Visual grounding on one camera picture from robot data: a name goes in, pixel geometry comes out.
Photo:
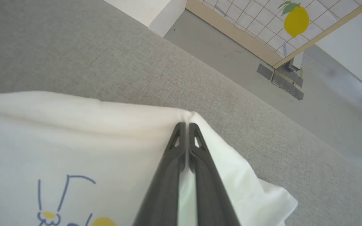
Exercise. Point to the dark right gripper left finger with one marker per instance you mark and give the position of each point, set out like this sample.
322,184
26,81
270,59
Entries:
165,194

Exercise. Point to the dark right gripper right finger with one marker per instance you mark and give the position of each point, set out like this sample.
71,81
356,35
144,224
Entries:
211,194

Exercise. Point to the white and black t-shirt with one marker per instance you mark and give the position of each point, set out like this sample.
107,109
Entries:
74,141

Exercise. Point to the small dark floor plate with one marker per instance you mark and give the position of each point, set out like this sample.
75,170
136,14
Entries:
265,72

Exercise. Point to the dark metal partition foot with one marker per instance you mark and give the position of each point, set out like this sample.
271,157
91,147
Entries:
289,84

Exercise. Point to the lemon print partition screen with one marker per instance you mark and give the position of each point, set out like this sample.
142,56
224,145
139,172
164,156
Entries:
262,28

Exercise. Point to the white box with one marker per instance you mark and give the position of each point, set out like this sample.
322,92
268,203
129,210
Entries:
149,12

